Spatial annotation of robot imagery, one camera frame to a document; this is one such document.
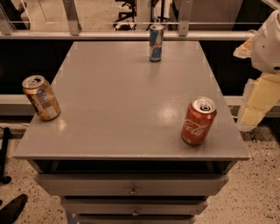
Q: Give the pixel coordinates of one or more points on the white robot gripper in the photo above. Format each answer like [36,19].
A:
[267,51]

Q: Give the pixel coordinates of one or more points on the red coke can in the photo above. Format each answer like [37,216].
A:
[199,118]

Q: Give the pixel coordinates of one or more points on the blue silver red bull can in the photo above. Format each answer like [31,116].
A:
[156,41]

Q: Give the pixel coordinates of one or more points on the orange brown soda can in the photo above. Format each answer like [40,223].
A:
[42,98]

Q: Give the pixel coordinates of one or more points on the black office chair base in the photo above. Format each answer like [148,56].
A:
[126,19]

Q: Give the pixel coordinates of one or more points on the grey drawer cabinet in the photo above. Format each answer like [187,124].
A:
[122,114]

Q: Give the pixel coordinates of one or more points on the grey metal railing ledge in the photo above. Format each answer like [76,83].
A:
[93,19]

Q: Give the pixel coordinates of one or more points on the middle grey drawer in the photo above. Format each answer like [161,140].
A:
[135,206]

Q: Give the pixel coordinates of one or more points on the grey drawer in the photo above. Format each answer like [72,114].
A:
[131,185]
[145,219]
[135,206]

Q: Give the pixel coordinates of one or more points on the bottom grey drawer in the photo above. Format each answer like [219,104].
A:
[145,219]

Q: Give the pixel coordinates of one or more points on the top grey drawer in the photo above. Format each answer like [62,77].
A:
[131,185]

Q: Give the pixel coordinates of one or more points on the black stand pole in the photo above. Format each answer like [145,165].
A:
[3,155]

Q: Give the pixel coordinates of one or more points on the black shoe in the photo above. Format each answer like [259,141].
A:
[10,212]

